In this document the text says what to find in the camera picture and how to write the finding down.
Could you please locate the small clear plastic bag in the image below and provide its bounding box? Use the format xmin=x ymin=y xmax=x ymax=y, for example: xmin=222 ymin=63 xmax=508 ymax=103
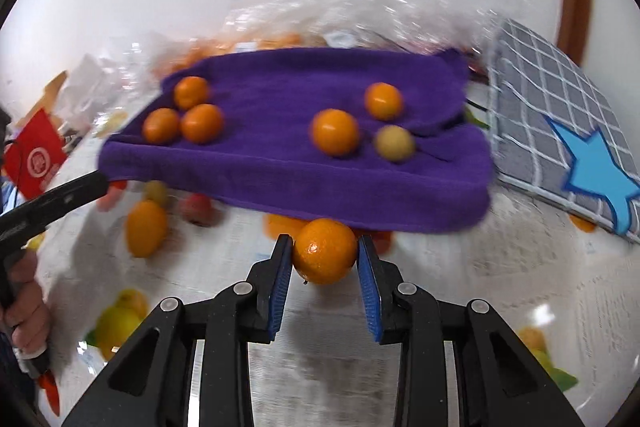
xmin=53 ymin=36 xmax=158 ymax=136

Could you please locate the small red cherry tomato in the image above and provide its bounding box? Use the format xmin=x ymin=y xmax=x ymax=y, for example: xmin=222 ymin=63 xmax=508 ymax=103
xmin=179 ymin=193 xmax=220 ymax=228

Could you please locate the large orange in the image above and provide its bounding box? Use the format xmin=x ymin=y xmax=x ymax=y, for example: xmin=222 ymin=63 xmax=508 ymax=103
xmin=181 ymin=104 xmax=224 ymax=144

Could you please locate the white lace fruit tablecloth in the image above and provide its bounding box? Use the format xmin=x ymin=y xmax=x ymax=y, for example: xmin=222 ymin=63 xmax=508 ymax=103
xmin=37 ymin=183 xmax=639 ymax=426

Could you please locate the right small orange kumquat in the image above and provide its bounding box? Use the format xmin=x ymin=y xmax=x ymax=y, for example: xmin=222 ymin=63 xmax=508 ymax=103
xmin=125 ymin=199 xmax=168 ymax=258

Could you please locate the red snack package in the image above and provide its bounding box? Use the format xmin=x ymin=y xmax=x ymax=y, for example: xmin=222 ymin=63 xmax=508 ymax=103
xmin=4 ymin=109 xmax=67 ymax=199

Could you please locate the clear plastic bag of fruit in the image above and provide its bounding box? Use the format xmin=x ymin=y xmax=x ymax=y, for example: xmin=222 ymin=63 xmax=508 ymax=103
xmin=153 ymin=0 xmax=529 ymax=64

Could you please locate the grey checked cushion blue star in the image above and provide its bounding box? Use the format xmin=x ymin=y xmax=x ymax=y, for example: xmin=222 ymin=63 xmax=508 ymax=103
xmin=486 ymin=20 xmax=639 ymax=242

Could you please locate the small orange kumquat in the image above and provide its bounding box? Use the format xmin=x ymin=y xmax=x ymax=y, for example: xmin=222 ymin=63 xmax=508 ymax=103
xmin=142 ymin=107 xmax=181 ymax=145
xmin=125 ymin=199 xmax=168 ymax=258

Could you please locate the orange behind neighbour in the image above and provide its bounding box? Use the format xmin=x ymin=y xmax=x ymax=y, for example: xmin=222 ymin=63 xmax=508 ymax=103
xmin=172 ymin=76 xmax=210 ymax=112

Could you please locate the purple towel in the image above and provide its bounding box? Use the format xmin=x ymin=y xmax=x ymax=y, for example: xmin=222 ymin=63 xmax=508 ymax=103
xmin=98 ymin=48 xmax=495 ymax=233

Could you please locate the oval orange kumquat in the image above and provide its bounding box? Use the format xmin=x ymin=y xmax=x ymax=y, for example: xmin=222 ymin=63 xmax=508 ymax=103
xmin=364 ymin=82 xmax=405 ymax=121

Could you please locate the yellowish longan fruit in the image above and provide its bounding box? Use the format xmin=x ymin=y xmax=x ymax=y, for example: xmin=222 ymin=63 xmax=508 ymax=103
xmin=373 ymin=124 xmax=416 ymax=162

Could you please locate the person's left hand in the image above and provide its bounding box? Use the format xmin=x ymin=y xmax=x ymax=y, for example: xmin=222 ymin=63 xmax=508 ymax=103
xmin=1 ymin=249 xmax=51 ymax=355

